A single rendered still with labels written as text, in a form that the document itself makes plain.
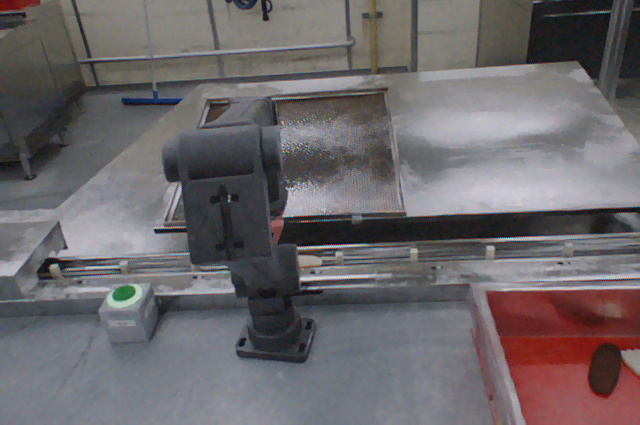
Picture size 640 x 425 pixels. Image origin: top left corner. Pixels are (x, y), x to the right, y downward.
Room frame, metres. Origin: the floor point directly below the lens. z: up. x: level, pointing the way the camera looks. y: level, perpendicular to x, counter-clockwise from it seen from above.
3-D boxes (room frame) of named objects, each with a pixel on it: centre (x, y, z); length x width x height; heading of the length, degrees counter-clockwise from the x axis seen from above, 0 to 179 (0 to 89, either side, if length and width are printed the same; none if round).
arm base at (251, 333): (0.68, 0.09, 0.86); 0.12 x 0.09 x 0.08; 76
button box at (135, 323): (0.74, 0.35, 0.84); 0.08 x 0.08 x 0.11; 85
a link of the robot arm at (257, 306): (0.70, 0.10, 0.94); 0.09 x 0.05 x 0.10; 1
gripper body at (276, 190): (0.84, 0.10, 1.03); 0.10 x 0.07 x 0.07; 175
